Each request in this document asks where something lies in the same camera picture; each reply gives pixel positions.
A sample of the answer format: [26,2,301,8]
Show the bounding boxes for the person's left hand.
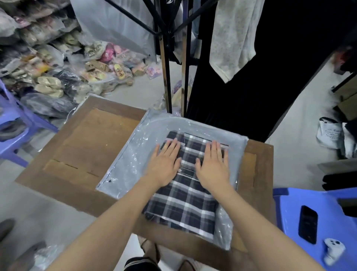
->
[144,138,183,189]

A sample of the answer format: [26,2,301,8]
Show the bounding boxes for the person's right hand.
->
[195,140,231,193]

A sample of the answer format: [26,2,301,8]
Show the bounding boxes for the navy white plaid shirt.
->
[142,131,230,240]

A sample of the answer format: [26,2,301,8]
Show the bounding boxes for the person's left forearm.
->
[46,176,165,271]

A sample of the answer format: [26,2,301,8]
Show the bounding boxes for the person's right forearm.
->
[206,183,326,271]

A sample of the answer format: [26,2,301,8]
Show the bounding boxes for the clear grey plastic garment bag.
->
[96,108,249,251]

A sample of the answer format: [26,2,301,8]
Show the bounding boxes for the brown cardboard sheet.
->
[43,108,147,185]

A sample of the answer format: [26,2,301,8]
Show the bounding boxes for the black hanging garment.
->
[185,0,357,143]

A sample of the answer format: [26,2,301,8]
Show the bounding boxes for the person's brown sandal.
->
[139,237,162,264]

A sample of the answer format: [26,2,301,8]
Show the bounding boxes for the black metal clothes rack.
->
[104,0,221,118]

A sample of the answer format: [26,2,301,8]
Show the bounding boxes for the brown wooden table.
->
[15,95,276,271]

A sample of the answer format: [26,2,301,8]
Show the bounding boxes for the black smartphone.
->
[298,205,319,245]

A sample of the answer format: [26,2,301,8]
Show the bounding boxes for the person's striped dark shorts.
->
[124,257,163,271]

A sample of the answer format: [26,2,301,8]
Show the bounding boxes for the white printed plastic bag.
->
[316,117,347,150]

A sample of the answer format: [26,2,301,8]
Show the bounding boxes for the blue plastic stool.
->
[273,187,357,271]

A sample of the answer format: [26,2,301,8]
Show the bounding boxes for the white speckled hanging garment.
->
[209,0,265,84]

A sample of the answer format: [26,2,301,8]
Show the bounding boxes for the grey hanging plastic sheet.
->
[70,0,158,62]

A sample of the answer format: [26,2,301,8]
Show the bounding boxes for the white handheld controller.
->
[323,238,346,266]

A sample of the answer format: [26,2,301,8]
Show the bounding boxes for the pile of bagged slippers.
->
[0,0,163,118]

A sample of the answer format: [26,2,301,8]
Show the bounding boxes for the purple plastic chair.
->
[0,79,59,168]

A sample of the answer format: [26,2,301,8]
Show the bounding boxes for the crumpled clear plastic bag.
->
[33,244,66,271]

